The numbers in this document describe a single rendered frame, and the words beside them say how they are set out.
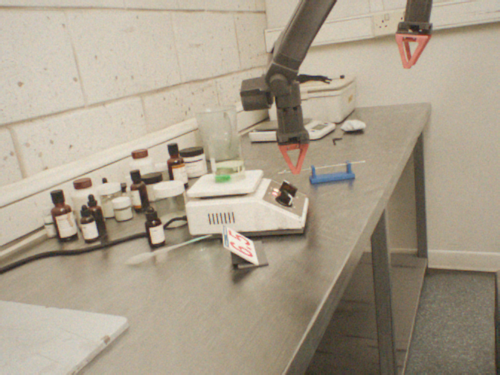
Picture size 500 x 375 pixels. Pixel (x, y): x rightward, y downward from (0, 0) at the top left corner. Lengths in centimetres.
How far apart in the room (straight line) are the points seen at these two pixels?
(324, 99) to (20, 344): 143
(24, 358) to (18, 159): 57
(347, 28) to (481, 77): 56
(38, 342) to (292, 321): 30
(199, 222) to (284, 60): 36
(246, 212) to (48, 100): 56
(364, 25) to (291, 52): 119
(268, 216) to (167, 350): 33
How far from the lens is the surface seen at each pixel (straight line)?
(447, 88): 217
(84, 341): 63
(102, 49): 133
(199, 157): 131
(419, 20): 122
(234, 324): 60
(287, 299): 64
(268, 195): 85
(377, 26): 212
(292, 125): 107
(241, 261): 74
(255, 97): 107
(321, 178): 111
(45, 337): 66
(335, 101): 184
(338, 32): 217
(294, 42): 96
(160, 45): 154
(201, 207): 84
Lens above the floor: 106
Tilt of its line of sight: 16 degrees down
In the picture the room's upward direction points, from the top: 8 degrees counter-clockwise
